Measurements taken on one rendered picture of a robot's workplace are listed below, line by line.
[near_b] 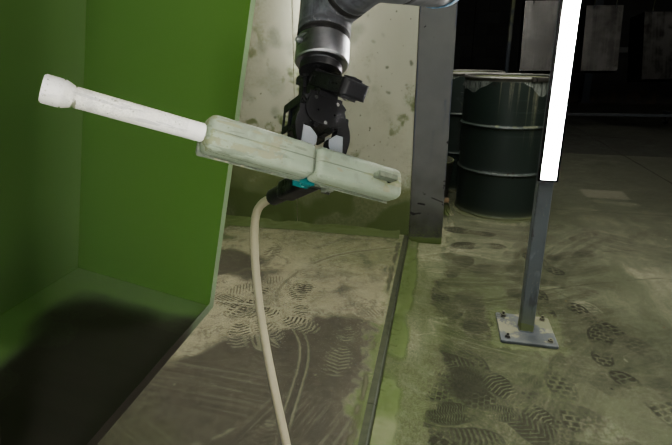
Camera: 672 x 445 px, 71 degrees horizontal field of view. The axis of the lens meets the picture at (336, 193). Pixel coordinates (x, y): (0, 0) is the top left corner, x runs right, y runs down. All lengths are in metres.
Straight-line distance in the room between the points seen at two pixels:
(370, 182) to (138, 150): 0.58
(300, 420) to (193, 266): 0.57
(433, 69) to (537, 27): 4.98
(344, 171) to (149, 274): 0.66
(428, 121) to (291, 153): 1.92
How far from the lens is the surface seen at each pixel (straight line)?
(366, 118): 2.54
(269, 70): 2.66
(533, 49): 7.34
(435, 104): 2.50
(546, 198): 1.78
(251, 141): 0.61
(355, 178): 0.68
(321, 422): 1.45
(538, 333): 2.00
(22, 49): 1.02
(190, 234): 1.11
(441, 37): 2.49
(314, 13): 0.81
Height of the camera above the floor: 1.03
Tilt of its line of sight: 17 degrees down
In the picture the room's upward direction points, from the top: straight up
